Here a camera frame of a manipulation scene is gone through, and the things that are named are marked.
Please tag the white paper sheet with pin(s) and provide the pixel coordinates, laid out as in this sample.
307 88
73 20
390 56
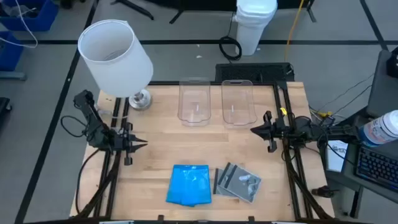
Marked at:
335 158

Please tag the black backlit keyboard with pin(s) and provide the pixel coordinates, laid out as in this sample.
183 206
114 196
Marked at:
376 166

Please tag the black table edge bracket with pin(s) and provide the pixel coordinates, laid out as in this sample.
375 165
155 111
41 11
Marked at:
251 218
160 217

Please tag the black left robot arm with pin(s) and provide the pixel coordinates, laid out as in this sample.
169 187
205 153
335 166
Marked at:
93 124

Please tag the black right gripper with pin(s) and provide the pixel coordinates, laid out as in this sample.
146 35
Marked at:
273 132

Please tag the yellow tape tag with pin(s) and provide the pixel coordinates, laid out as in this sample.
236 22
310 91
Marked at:
283 111

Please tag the grey side desk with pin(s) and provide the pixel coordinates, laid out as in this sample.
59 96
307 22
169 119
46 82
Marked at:
382 93

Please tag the grey floor bar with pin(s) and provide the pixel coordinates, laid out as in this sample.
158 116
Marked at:
12 76

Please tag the dark computer desk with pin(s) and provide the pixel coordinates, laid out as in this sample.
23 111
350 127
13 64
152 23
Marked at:
349 161

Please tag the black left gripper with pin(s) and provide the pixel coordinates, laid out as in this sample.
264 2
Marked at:
119 143

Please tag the white trash bin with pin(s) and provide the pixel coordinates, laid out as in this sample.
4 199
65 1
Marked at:
253 28

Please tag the black perforated metal box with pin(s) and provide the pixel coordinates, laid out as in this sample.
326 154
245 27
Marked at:
248 73

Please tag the black aluminium table frame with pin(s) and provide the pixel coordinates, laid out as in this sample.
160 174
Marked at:
217 83

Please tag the black clamp tool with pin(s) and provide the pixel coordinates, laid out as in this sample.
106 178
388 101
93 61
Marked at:
323 191

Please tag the black device on desk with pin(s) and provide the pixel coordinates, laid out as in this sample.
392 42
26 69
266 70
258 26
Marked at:
393 62

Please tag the black stand leg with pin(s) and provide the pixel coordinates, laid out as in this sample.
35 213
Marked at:
140 11
178 14

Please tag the blue storage bin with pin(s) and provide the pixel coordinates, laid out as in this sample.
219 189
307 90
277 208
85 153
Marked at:
9 53
43 18

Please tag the yellow plug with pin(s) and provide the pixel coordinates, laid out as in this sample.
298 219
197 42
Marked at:
325 114

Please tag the white wipes canister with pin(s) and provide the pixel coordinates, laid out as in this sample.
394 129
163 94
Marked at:
381 129

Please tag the white shade table lamp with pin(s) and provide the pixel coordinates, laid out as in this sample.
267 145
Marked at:
118 71

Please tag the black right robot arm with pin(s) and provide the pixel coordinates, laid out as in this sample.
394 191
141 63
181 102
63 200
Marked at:
306 129

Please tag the clear plastic bin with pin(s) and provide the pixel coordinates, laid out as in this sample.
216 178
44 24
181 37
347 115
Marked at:
194 102
238 105

